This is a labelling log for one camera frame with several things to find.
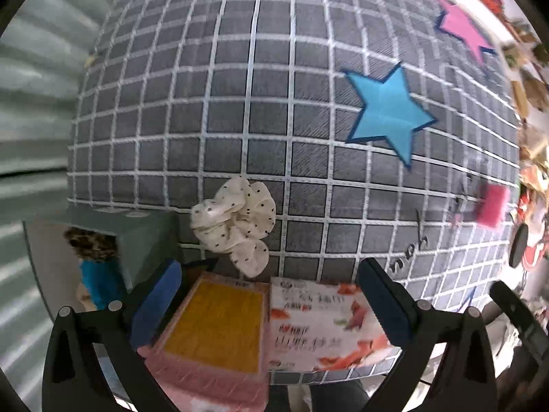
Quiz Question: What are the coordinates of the grey checked star blanket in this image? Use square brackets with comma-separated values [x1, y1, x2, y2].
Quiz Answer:
[66, 0, 522, 385]

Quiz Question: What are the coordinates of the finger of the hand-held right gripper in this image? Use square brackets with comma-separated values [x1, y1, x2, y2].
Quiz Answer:
[490, 280, 549, 355]

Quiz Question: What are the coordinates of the white storage bin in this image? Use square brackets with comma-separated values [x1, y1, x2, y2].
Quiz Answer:
[21, 212, 183, 396]

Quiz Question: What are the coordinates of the blue scrunchie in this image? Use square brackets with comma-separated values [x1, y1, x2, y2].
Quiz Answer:
[79, 259, 127, 311]

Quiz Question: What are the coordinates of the pink sponge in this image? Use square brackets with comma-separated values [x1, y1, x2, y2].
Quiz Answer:
[477, 184, 512, 229]

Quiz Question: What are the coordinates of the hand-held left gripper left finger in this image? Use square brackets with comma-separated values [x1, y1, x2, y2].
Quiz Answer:
[42, 260, 183, 412]

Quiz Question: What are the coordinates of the person's leg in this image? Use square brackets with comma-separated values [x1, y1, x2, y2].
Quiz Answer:
[269, 385, 303, 412]
[306, 380, 370, 412]

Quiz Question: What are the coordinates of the floral tissue pack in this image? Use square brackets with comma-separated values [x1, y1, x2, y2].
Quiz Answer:
[268, 277, 404, 372]

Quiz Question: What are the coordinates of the person's left leg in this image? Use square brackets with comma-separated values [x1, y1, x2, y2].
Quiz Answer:
[269, 385, 303, 412]

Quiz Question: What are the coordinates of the white dotted scrunchie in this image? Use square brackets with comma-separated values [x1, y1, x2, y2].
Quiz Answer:
[190, 176, 277, 279]

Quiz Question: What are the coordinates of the leopard print scrunchie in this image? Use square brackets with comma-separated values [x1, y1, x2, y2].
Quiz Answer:
[63, 228, 121, 263]

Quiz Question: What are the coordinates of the pile of colourful decorations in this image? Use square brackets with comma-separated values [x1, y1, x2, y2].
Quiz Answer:
[442, 0, 549, 275]

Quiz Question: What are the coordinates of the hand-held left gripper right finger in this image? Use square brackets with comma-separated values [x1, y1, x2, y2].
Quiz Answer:
[357, 257, 500, 412]

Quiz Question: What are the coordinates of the red cardboard box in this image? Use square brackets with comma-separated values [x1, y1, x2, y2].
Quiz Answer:
[137, 271, 273, 412]

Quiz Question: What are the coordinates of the person's right leg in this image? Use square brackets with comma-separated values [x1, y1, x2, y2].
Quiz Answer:
[306, 380, 370, 412]

